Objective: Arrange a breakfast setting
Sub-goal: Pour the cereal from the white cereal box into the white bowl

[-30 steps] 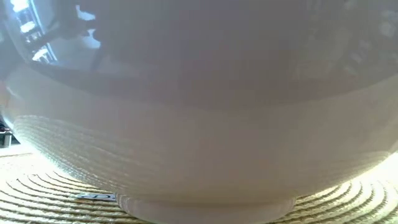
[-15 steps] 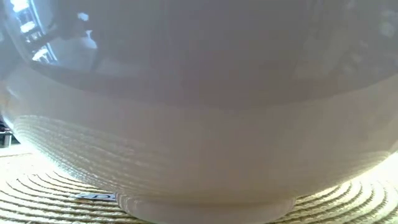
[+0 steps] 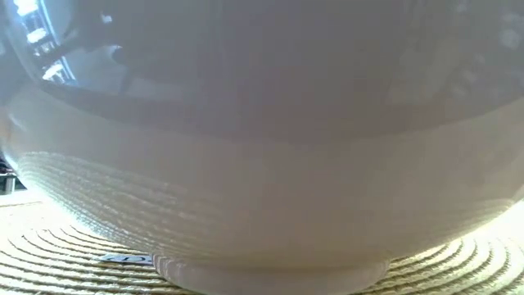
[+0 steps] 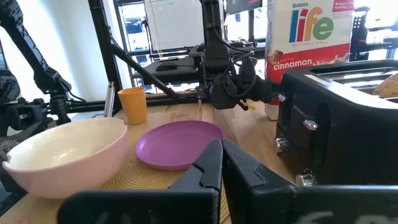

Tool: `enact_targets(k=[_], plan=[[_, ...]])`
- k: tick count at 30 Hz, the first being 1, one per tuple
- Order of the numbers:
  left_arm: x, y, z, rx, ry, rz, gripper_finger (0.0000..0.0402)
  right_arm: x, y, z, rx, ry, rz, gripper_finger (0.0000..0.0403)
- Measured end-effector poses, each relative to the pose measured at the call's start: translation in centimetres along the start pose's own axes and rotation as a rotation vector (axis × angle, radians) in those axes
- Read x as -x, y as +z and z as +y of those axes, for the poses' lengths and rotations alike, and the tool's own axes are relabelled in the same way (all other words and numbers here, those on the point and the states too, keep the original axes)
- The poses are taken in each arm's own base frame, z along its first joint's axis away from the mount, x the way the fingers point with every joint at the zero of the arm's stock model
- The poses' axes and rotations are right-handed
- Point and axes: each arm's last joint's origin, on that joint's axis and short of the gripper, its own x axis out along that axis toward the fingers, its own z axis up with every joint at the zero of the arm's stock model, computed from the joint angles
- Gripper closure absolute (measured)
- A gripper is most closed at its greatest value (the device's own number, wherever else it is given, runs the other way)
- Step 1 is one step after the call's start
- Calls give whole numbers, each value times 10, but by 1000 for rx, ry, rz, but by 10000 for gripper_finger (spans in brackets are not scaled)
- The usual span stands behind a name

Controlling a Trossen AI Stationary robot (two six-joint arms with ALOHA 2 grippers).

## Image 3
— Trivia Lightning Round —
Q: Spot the round woven straw placemat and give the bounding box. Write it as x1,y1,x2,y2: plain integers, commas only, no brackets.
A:
0,199,524,295

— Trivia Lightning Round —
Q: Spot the small white printed label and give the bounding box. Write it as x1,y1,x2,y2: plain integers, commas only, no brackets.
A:
99,253,153,266

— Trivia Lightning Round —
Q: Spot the white ceramic bowl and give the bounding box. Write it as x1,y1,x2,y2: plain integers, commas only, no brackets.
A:
0,0,524,295

